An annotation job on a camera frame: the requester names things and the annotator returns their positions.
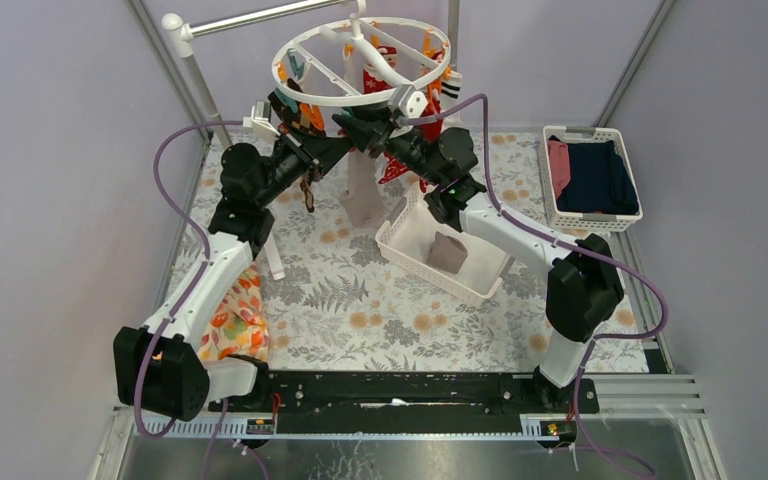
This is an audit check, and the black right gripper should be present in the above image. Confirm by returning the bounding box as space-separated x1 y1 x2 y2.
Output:
332 98 444 187

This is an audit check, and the pink folded cloth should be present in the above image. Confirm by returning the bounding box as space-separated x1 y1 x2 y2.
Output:
547 136 571 199

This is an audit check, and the orange clothes clip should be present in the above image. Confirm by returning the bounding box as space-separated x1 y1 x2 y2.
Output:
301 104 325 131

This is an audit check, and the brown striped sock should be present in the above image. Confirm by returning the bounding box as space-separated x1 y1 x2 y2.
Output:
425 232 469 275
340 150 384 228

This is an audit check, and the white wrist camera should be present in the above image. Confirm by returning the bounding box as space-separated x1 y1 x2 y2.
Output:
243 100 280 142
388 83 428 126

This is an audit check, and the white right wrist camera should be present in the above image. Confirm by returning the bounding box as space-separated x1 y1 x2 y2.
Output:
388 83 428 126

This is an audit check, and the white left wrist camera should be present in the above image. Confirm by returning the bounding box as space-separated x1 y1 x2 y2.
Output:
243 100 280 142

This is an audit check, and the white round clip hanger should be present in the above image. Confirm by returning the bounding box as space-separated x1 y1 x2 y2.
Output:
270 11 454 108

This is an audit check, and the brown argyle sock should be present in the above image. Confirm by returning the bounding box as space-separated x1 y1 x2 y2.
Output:
268 89 326 213

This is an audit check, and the white basket with dark clothes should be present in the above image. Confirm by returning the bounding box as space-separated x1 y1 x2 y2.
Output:
539 126 643 232

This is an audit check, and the dark navy folded cloth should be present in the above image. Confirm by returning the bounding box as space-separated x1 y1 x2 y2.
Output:
557 141 640 215

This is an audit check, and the white sock basket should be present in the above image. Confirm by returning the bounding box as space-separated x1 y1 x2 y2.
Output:
375 186 512 306

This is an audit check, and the silver drying rack frame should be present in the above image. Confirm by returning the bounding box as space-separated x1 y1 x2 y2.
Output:
161 0 465 282

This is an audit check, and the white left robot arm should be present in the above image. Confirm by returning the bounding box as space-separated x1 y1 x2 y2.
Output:
113 132 352 421

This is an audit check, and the floral patterned table mat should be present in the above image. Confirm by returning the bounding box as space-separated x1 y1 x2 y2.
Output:
158 131 650 374

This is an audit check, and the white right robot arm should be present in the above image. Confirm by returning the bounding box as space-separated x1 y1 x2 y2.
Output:
332 112 624 412

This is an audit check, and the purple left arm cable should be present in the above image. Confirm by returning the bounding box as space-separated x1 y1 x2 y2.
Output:
132 119 249 480

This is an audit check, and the orange floral cloth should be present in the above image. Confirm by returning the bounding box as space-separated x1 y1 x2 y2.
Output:
197 263 271 362

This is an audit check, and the red white hanging sock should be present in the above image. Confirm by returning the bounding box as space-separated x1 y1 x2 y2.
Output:
362 45 398 94

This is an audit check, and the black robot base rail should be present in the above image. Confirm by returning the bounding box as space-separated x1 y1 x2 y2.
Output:
228 370 600 437

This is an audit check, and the white sock with black stripes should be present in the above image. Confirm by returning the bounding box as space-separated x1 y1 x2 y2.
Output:
439 71 463 111

